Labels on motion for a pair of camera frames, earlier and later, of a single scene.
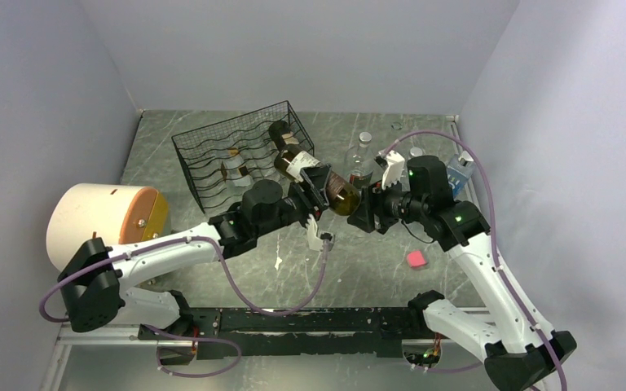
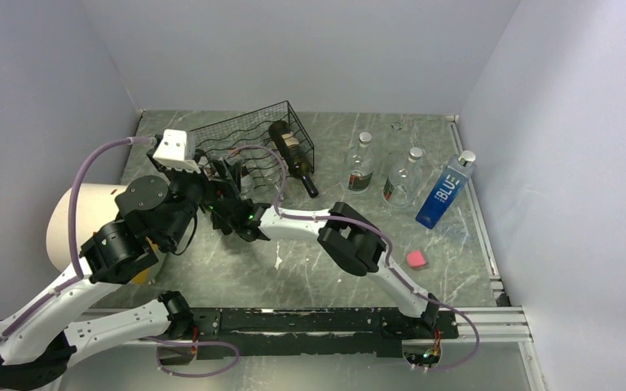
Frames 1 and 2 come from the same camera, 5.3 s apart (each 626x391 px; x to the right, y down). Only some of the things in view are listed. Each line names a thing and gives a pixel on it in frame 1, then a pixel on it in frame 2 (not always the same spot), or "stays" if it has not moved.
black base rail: (271, 332) stays
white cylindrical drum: (116, 213) stays
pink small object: (416, 259) stays
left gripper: (314, 202) -> (218, 187)
